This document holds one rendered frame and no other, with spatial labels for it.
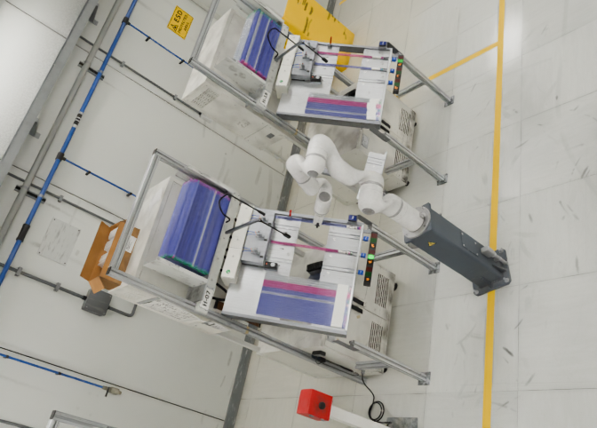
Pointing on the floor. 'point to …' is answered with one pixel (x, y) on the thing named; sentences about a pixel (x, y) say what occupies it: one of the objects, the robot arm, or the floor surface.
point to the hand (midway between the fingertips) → (317, 222)
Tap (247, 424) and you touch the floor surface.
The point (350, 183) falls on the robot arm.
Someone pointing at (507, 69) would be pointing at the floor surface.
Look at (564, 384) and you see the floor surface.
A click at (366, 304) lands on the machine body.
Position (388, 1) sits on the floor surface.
